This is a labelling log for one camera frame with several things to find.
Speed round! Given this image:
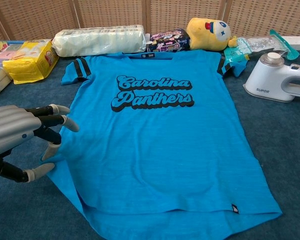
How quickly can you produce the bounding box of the dark purple printed package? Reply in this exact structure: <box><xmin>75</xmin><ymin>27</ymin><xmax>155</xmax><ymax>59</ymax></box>
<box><xmin>146</xmin><ymin>28</ymin><xmax>191</xmax><ymax>53</ymax></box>

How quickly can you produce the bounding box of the teal wet wipes pack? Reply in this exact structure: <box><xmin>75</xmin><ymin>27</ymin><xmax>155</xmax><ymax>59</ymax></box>
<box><xmin>224</xmin><ymin>37</ymin><xmax>252</xmax><ymax>63</ymax></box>

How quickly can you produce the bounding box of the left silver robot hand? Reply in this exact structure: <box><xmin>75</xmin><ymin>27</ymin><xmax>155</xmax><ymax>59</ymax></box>
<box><xmin>0</xmin><ymin>104</ymin><xmax>80</xmax><ymax>183</ymax></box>

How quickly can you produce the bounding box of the white tissue roll pack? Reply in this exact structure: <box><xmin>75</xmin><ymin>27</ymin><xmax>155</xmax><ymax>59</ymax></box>
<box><xmin>51</xmin><ymin>24</ymin><xmax>147</xmax><ymax>58</ymax></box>

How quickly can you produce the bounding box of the yellow snack bag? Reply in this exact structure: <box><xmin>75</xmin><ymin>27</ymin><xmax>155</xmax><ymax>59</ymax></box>
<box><xmin>2</xmin><ymin>39</ymin><xmax>60</xmax><ymax>85</ymax></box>

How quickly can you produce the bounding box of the dark blue table cloth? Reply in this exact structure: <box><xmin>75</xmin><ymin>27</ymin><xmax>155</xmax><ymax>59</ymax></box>
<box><xmin>0</xmin><ymin>49</ymin><xmax>300</xmax><ymax>240</ymax></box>

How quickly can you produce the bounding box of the blue Carolina Panthers shirt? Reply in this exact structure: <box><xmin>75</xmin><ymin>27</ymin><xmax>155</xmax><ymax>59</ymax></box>
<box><xmin>46</xmin><ymin>49</ymin><xmax>283</xmax><ymax>240</ymax></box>

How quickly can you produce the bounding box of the white power strip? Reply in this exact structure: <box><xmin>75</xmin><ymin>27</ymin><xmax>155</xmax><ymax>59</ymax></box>
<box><xmin>282</xmin><ymin>33</ymin><xmax>300</xmax><ymax>52</ymax></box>

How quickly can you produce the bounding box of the yellow plush toy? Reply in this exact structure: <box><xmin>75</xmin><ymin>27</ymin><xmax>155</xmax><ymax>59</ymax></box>
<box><xmin>186</xmin><ymin>17</ymin><xmax>238</xmax><ymax>52</ymax></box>

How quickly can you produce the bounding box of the wicker folding screen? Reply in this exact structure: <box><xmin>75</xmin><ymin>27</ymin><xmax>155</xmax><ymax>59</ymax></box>
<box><xmin>0</xmin><ymin>0</ymin><xmax>300</xmax><ymax>42</ymax></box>

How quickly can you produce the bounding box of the clear bag with teal edge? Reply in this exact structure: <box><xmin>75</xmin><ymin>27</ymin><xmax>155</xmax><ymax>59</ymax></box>
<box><xmin>244</xmin><ymin>29</ymin><xmax>300</xmax><ymax>61</ymax></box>

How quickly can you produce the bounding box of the white handheld garment steamer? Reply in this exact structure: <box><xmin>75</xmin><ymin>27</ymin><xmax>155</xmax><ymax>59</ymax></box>
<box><xmin>242</xmin><ymin>52</ymin><xmax>300</xmax><ymax>103</ymax></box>

